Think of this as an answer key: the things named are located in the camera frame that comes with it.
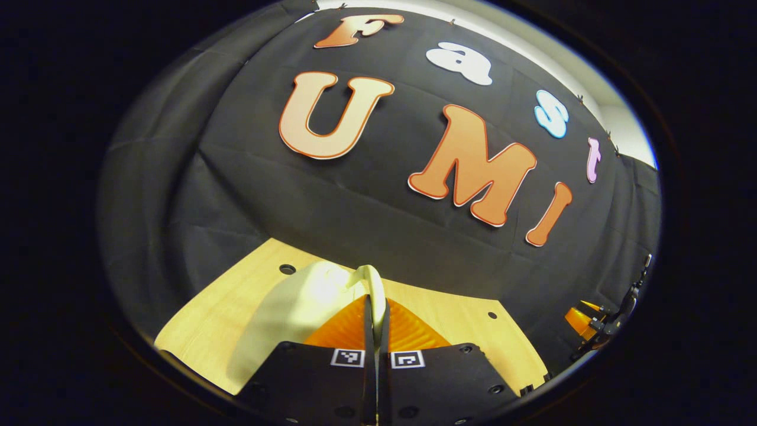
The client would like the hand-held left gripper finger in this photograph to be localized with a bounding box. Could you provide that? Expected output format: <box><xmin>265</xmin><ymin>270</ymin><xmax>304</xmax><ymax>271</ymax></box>
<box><xmin>237</xmin><ymin>295</ymin><xmax>377</xmax><ymax>425</ymax></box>
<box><xmin>377</xmin><ymin>298</ymin><xmax>521</xmax><ymax>425</ymax></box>

